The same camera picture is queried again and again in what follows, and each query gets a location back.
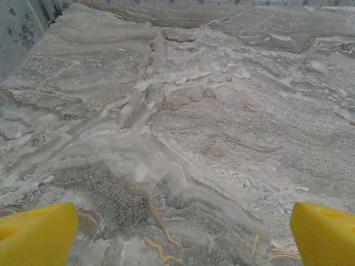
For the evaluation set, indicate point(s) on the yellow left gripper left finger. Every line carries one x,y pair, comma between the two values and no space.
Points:
36,235

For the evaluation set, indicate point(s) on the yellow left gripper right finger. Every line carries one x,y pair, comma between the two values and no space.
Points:
324,238

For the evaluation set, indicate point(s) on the aluminium corner frame post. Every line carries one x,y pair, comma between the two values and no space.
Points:
47,8

